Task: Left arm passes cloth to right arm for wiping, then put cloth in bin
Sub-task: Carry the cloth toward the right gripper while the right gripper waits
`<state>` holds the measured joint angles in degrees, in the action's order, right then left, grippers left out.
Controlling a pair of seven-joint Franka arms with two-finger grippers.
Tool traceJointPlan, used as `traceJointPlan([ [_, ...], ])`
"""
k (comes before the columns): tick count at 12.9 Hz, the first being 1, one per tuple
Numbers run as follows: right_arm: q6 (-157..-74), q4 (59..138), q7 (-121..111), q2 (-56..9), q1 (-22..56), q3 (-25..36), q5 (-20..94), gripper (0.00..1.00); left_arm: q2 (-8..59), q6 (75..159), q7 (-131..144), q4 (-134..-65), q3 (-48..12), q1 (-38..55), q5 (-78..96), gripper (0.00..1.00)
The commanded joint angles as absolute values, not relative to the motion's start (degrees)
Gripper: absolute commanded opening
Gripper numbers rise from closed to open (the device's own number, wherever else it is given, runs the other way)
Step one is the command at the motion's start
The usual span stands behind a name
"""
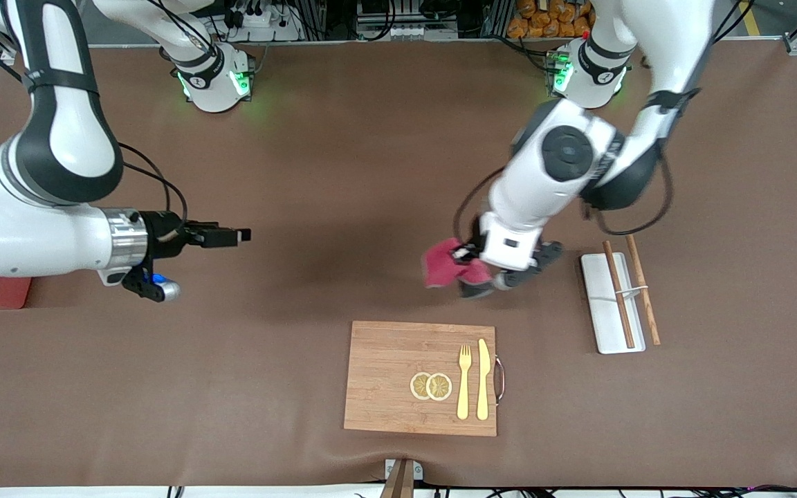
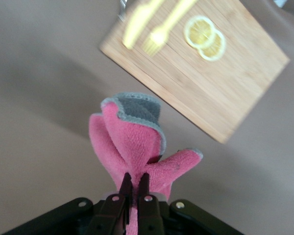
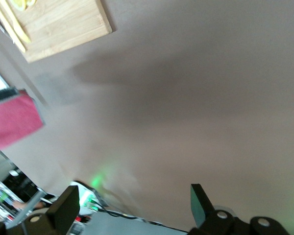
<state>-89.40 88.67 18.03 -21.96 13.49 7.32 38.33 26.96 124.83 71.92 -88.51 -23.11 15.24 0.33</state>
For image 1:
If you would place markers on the yellow plastic knife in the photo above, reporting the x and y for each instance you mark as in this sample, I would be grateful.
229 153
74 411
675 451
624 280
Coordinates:
483 380

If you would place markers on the white power strip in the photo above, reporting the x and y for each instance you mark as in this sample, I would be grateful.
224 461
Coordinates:
260 19

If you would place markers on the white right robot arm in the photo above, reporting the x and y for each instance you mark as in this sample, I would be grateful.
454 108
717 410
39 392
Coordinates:
66 138

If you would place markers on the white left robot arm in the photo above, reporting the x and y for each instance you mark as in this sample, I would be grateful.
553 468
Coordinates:
564 159

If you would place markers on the pile of orange snack packets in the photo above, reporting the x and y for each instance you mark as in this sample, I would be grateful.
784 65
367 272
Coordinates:
551 21

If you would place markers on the lemon slice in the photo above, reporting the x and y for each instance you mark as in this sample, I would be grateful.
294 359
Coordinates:
441 387
418 386

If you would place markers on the bamboo cutting board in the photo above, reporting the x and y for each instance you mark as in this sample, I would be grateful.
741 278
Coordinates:
391 373

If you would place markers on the yellow plastic fork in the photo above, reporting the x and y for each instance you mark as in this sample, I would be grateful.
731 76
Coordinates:
464 387

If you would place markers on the thin white band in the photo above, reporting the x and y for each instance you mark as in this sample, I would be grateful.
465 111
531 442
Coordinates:
630 292

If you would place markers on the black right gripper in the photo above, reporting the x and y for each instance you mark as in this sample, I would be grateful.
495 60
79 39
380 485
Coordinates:
163 235

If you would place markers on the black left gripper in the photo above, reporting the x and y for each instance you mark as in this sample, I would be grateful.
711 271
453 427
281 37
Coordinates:
466 253

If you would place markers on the brown wooden chopstick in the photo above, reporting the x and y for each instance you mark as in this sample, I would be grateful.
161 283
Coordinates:
618 294
643 290

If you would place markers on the pink and grey cloth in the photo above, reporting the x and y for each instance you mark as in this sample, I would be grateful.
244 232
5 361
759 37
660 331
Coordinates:
440 266

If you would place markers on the white rectangular tray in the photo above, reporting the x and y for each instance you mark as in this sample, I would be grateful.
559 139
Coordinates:
602 311

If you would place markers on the grey metal table bracket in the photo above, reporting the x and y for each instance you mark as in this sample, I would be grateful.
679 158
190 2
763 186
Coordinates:
403 474

